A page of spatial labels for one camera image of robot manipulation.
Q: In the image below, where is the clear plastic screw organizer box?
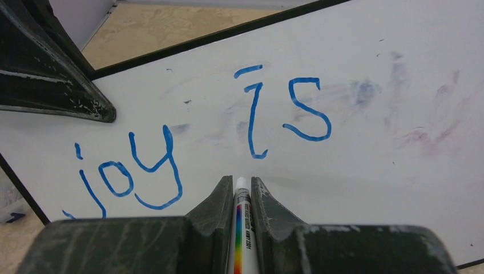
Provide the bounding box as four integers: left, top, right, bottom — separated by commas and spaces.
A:
1, 169, 31, 224

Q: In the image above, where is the white whiteboard marker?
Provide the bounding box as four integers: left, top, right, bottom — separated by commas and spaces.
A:
227, 177, 260, 274

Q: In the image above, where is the white whiteboard with black frame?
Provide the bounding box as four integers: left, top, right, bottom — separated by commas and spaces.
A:
1, 1, 483, 265

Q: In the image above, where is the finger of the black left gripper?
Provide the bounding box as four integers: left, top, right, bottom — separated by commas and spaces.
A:
1, 1, 116, 123
22, 0, 95, 75

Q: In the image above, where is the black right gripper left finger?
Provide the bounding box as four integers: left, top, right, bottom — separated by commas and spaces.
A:
17, 176, 233, 273

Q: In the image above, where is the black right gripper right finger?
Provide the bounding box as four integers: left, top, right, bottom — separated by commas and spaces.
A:
251, 177, 457, 273

